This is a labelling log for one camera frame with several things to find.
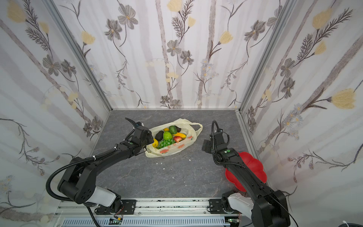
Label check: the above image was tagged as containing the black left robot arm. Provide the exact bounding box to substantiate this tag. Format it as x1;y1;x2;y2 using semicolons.
57;126;154;214

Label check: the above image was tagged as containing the white slotted cable duct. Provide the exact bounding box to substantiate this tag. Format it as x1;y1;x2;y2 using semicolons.
60;217;230;227

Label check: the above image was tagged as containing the dark green avocado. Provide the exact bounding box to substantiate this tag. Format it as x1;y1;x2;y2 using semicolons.
168;125;178;135

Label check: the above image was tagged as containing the light green custard apple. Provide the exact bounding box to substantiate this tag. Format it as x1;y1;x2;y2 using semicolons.
163;131;173;141

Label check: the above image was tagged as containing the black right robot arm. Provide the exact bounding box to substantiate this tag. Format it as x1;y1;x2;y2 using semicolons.
202;131;291;227

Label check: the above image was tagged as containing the yellow printed plastic bag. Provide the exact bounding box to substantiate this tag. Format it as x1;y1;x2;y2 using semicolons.
146;119;203;158

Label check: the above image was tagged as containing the green grape bunch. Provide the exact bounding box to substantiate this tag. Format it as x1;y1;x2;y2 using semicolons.
157;139;175;149

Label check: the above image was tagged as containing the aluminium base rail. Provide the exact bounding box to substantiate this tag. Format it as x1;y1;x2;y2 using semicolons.
56;198;287;218

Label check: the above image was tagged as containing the dark brown avocado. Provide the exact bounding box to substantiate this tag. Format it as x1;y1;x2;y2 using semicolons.
155;131;164;141

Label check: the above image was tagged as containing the red green mango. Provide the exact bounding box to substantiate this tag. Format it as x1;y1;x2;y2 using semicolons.
173;136;183;143

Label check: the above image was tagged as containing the black left corrugated cable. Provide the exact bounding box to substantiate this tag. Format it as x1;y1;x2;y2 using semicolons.
45;147;117;202

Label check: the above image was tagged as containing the red flower-shaped plate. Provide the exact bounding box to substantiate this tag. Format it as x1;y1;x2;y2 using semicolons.
224;151;268;193

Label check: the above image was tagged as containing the yellow banana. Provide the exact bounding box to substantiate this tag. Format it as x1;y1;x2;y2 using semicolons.
174;132;186;139

